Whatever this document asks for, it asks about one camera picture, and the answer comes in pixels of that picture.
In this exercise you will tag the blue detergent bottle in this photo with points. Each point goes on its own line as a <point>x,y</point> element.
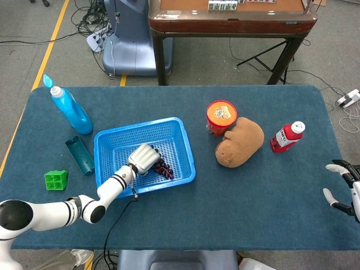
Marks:
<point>73,112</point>

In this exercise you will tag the grey sneaker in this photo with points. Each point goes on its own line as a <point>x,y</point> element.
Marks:
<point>83,256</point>

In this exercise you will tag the mahjong tile row red marks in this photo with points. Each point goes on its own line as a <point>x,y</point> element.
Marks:
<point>260,1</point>

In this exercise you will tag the purple grape bunch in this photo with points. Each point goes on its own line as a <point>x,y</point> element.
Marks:
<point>164,168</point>

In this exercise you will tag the mahjong tile row black marks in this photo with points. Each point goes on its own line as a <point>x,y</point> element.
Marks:
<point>222,5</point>

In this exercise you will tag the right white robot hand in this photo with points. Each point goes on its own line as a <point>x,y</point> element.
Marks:
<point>355,197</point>

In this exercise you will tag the dark green plastic holder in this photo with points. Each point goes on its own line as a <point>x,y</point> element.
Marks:
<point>81,157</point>

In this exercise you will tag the blue-grey robot torso base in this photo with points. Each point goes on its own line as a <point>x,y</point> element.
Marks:
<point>177,260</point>

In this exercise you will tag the brown plush capybara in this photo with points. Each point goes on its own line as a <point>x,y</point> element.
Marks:
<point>242,143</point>

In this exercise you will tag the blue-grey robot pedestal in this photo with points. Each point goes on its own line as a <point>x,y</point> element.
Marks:
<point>132,50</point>

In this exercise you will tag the red juice bottle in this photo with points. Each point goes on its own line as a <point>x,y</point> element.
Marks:
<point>287,136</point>

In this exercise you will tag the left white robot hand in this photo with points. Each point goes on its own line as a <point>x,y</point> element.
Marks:
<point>143,159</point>

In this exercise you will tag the white power strip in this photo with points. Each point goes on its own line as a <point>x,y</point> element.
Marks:
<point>95,40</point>
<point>350,98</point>

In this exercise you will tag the red instant noodle cup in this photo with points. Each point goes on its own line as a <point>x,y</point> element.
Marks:
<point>221,114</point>

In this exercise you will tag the blue plastic mesh basket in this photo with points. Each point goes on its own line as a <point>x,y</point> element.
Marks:
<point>168,135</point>

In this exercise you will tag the teal table cloth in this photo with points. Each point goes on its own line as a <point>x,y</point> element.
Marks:
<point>197,213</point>

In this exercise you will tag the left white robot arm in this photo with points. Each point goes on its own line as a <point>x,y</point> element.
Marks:
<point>109,189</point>

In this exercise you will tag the green toy building block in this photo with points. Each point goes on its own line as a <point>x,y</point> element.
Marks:
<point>56,181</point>

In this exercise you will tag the brown mahjong table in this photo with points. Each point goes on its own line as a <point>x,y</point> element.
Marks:
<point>233,24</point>

